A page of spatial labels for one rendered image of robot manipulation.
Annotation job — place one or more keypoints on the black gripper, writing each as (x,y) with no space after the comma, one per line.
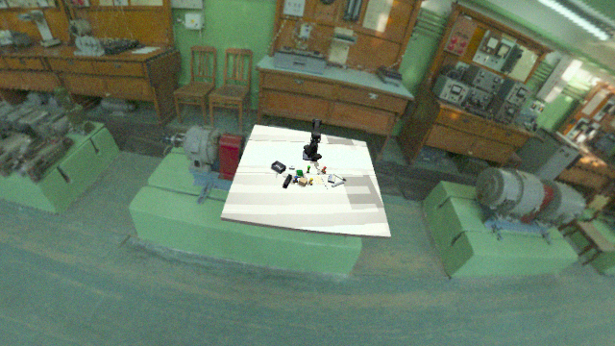
(316,156)

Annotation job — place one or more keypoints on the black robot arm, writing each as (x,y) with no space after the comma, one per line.
(316,123)

